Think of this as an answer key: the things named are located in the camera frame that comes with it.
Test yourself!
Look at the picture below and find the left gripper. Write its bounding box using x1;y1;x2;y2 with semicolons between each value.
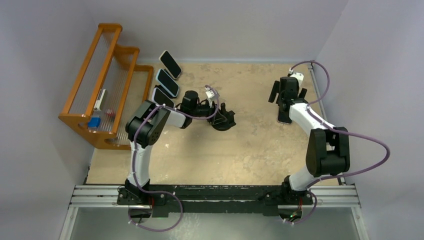
190;99;227;125

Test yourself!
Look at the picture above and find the black round base stand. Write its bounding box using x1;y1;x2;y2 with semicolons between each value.
211;103;236;132

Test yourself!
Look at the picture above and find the white smartphone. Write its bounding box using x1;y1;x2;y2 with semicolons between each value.
158;50;182;80
151;87;175;108

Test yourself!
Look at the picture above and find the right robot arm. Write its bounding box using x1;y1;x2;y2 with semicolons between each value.
268;74;350;204

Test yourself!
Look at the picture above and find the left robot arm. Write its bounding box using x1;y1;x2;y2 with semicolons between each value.
124;87;236;205

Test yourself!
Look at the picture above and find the orange wooden rack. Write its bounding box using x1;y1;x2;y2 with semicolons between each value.
58;23;154;150

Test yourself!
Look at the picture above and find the white item in rack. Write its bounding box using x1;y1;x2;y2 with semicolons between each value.
93;89;108;112

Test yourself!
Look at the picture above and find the blue block in rack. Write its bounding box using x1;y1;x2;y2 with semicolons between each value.
87;116;101;129

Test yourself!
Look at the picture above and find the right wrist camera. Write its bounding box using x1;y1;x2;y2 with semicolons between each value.
287;68;304;87

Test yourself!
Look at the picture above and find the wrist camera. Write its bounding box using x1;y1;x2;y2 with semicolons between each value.
287;68;304;87
205;86;220;105

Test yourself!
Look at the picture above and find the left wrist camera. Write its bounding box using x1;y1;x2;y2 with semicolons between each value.
205;86;220;105

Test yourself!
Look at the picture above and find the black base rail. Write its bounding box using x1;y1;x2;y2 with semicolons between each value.
117;181;314;218

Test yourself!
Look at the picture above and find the aluminium frame rail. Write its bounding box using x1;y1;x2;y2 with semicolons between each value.
59;185;369;240

